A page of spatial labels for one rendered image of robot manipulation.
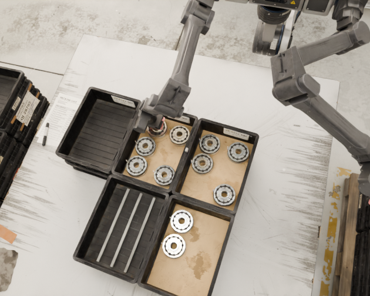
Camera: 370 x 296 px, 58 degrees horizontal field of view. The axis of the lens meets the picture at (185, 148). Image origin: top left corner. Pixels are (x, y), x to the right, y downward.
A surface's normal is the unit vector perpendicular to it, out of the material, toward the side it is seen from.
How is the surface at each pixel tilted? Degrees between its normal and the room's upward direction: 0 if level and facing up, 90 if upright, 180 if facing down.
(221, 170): 0
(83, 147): 0
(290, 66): 55
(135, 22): 0
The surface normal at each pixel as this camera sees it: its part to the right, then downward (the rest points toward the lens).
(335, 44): 0.56, -0.11
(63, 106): -0.07, -0.37
